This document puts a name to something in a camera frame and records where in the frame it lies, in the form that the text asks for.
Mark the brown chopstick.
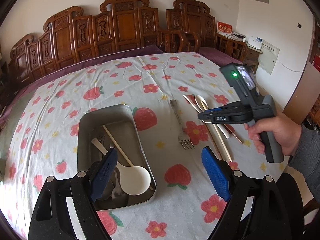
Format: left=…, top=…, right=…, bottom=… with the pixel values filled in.
left=225, top=124, right=243, bottom=144
left=190, top=100, right=225, bottom=160

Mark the steel fork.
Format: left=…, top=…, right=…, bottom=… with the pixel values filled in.
left=170, top=99, right=195, bottom=150

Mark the white curved spoon handle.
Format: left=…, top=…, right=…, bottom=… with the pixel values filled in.
left=183, top=94, right=201, bottom=113

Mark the person's right forearm sleeve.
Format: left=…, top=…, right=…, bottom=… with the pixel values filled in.
left=289, top=126, right=320, bottom=202

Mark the white spoon on table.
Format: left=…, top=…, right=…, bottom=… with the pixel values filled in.
left=195, top=95, right=230, bottom=139

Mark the beige chopstick on table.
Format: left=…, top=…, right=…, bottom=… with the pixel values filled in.
left=201, top=102, right=234, bottom=162

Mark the beige chopstick in tray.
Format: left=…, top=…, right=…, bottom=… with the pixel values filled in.
left=102, top=125, right=154, bottom=190

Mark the white plastic spoon in tray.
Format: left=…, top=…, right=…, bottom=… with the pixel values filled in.
left=91, top=138, right=151, bottom=196

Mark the metal rectangular tray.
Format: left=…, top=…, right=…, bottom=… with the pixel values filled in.
left=78, top=105, right=157, bottom=211

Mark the white electrical panel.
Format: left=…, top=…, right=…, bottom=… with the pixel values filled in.
left=258, top=40, right=280, bottom=74

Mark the floral strawberry tablecloth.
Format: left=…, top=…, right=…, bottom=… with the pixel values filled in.
left=0, top=51, right=293, bottom=240

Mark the red calendar card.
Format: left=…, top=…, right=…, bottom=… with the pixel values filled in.
left=217, top=21, right=232, bottom=36

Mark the wooden chair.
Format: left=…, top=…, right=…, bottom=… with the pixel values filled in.
left=157, top=28, right=201, bottom=53

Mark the purple table cover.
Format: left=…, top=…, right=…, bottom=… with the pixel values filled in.
left=1, top=45, right=240, bottom=127

